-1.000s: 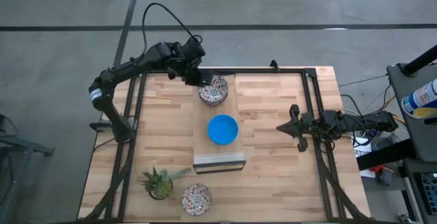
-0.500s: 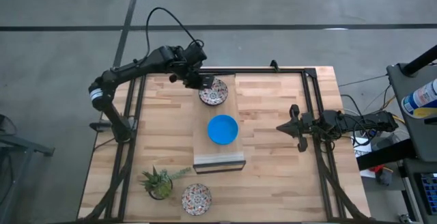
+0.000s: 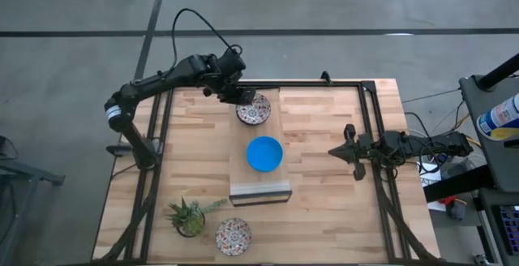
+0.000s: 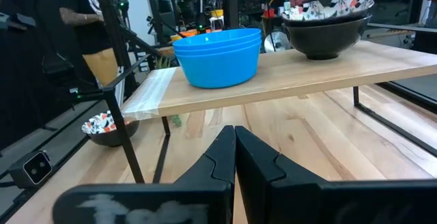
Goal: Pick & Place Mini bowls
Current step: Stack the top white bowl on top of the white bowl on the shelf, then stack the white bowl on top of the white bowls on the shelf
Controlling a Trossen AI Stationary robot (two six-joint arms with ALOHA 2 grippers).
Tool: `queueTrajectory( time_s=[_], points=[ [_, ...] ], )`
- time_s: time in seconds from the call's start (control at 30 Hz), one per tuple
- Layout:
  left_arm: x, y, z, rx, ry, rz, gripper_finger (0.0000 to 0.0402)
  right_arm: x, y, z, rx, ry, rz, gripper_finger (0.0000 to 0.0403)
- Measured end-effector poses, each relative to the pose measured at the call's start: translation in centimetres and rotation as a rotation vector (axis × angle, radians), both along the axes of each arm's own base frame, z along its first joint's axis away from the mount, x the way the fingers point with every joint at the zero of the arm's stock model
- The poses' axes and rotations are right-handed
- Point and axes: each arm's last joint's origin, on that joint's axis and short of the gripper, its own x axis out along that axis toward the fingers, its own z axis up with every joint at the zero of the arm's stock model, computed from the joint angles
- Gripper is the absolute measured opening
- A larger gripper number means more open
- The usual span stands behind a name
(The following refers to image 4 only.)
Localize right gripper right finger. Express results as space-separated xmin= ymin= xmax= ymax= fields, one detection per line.
xmin=234 ymin=124 xmax=437 ymax=224

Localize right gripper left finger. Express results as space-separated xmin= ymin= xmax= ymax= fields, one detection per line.
xmin=52 ymin=124 xmax=237 ymax=224

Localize blue plastic bowl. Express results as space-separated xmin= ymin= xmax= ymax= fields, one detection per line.
xmin=172 ymin=28 xmax=263 ymax=51
xmin=173 ymin=41 xmax=263 ymax=56
xmin=174 ymin=44 xmax=263 ymax=89

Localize floral patterned black bowl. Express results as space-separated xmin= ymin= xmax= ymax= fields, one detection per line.
xmin=282 ymin=14 xmax=373 ymax=61
xmin=81 ymin=110 xmax=141 ymax=148
xmin=280 ymin=0 xmax=376 ymax=23

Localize round silver fan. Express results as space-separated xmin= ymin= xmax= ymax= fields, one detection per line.
xmin=263 ymin=29 xmax=292 ymax=53

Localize black metal table frame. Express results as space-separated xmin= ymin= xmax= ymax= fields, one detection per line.
xmin=0 ymin=0 xmax=187 ymax=224

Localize black table camera box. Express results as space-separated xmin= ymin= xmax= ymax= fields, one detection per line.
xmin=7 ymin=150 xmax=55 ymax=189

